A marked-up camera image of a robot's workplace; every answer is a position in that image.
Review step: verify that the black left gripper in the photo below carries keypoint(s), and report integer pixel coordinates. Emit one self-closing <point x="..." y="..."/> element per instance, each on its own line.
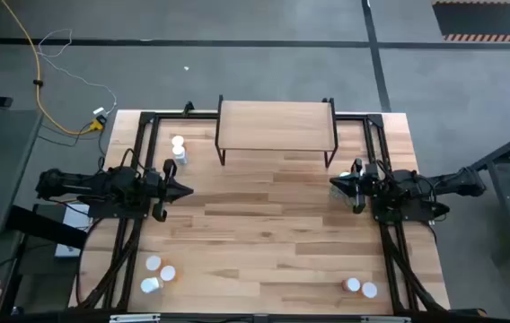
<point x="155" y="188"/>

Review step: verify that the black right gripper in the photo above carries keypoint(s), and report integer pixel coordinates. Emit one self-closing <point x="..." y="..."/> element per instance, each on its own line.
<point x="371" y="184"/>

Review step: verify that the orange pill bottle white cap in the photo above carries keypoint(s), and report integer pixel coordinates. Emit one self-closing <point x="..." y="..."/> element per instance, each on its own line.
<point x="153" y="263"/>
<point x="168" y="273"/>
<point x="369" y="290"/>
<point x="177" y="140"/>
<point x="345" y="174"/>

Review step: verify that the large green label bottle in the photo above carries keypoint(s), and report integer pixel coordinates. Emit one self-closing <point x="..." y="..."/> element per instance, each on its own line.
<point x="151" y="285"/>

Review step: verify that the pink medicine bottle white cap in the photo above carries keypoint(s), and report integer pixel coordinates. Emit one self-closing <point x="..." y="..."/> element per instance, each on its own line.
<point x="352" y="284"/>

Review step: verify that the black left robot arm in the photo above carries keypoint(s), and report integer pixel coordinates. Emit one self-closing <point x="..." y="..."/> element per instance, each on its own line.
<point x="84" y="184"/>

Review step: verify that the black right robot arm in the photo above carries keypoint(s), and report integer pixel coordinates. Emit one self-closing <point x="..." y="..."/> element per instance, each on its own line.
<point x="416" y="188"/>

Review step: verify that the wooden shelf black metal legs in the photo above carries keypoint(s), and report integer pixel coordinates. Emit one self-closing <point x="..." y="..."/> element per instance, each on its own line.
<point x="277" y="125"/>

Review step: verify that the yellow black plug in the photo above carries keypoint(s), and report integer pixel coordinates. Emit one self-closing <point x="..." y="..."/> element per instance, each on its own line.
<point x="98" y="124"/>

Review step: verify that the white box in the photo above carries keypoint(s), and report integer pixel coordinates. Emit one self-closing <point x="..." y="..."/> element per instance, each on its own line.
<point x="75" y="217"/>

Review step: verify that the white power adapter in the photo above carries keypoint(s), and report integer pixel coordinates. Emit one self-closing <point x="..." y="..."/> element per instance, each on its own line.
<point x="99" y="110"/>

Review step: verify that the black flat panel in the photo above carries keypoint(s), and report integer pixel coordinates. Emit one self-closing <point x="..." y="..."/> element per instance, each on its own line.
<point x="44" y="226"/>

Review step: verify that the black mat hazard stripes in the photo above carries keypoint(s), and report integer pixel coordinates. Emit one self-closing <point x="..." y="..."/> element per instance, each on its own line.
<point x="488" y="20"/>

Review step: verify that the black aluminium table frame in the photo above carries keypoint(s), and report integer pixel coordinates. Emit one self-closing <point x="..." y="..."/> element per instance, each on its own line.
<point x="147" y="117"/>

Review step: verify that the black metal desk frame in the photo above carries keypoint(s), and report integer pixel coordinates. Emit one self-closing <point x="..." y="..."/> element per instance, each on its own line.
<point x="506" y="152"/>

